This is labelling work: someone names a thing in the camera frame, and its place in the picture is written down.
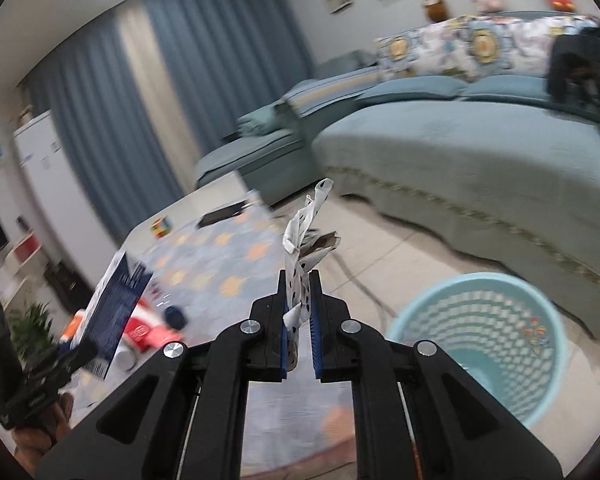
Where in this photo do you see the patterned grey tablecloth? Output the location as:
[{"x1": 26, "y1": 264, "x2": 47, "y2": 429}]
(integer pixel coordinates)
[{"x1": 73, "y1": 192, "x2": 356, "y2": 479}]

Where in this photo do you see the black smartphone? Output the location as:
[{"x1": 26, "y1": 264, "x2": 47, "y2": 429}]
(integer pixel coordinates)
[{"x1": 197, "y1": 202, "x2": 246, "y2": 229}]

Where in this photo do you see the white refrigerator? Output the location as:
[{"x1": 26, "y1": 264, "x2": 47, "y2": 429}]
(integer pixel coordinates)
[{"x1": 14, "y1": 112, "x2": 118, "y2": 287}]

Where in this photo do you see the clear bottle blue cap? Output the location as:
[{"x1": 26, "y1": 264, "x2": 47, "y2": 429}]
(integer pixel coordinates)
[{"x1": 163, "y1": 306, "x2": 187, "y2": 330}]

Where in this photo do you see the brown monkey plush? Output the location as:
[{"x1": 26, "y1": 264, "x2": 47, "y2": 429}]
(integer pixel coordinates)
[{"x1": 422, "y1": 0, "x2": 450, "y2": 23}]

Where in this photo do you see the blue curtain left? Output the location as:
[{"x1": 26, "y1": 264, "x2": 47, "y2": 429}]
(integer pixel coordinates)
[{"x1": 27, "y1": 12, "x2": 183, "y2": 243}]

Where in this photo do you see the blue curtain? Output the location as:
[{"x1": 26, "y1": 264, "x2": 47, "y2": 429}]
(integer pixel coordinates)
[
  {"x1": 142, "y1": 0, "x2": 313, "y2": 154},
  {"x1": 27, "y1": 12, "x2": 183, "y2": 243}
]

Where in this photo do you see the person's left hand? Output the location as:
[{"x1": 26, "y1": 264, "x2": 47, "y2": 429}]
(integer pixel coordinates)
[{"x1": 10, "y1": 392, "x2": 74, "y2": 476}]

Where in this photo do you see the floral cushion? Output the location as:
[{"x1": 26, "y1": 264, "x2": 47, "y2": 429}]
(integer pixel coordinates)
[
  {"x1": 375, "y1": 16, "x2": 479, "y2": 82},
  {"x1": 460, "y1": 14, "x2": 600, "y2": 81}
]

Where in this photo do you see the folded teal blanket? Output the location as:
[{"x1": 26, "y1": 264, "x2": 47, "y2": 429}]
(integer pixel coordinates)
[{"x1": 237, "y1": 103, "x2": 280, "y2": 138}]

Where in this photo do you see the teal plastic basket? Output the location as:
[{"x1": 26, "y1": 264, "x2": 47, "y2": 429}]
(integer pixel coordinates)
[{"x1": 387, "y1": 272, "x2": 567, "y2": 428}]

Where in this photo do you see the colourful puzzle cube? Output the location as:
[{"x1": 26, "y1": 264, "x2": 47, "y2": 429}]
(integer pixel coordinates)
[{"x1": 150, "y1": 217, "x2": 172, "y2": 240}]

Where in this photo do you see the orange white cup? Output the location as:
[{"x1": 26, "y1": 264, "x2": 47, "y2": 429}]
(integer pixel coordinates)
[{"x1": 59, "y1": 309, "x2": 85, "y2": 351}]

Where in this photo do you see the white blue milk carton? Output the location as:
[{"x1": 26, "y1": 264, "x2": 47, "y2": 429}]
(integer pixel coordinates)
[{"x1": 71, "y1": 249, "x2": 152, "y2": 379}]

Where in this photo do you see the blue curtain right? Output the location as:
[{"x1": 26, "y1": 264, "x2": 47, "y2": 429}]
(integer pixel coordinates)
[{"x1": 142, "y1": 0, "x2": 313, "y2": 154}]

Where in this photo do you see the green potted plant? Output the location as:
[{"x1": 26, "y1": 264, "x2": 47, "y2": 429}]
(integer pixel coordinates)
[{"x1": 7, "y1": 302, "x2": 54, "y2": 365}]

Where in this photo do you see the white wall shelf unit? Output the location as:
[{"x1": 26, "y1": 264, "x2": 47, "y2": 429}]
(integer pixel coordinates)
[{"x1": 0, "y1": 140, "x2": 50, "y2": 311}]

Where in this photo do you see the cream sheer curtain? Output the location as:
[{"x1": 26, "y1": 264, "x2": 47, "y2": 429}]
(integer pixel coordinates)
[{"x1": 114, "y1": 0, "x2": 201, "y2": 194}]

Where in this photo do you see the teal sofa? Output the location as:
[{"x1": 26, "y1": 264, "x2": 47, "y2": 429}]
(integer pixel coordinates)
[{"x1": 194, "y1": 8, "x2": 600, "y2": 340}]

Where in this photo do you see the pink white plastic bottle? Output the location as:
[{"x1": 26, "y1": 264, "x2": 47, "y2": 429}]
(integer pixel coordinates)
[{"x1": 112, "y1": 340, "x2": 137, "y2": 373}]

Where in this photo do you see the red paper cup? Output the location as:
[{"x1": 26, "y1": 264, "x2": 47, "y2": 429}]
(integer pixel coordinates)
[{"x1": 122, "y1": 304, "x2": 182, "y2": 353}]

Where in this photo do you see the black jacket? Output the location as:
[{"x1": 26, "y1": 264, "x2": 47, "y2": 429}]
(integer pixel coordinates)
[{"x1": 546, "y1": 26, "x2": 600, "y2": 109}]

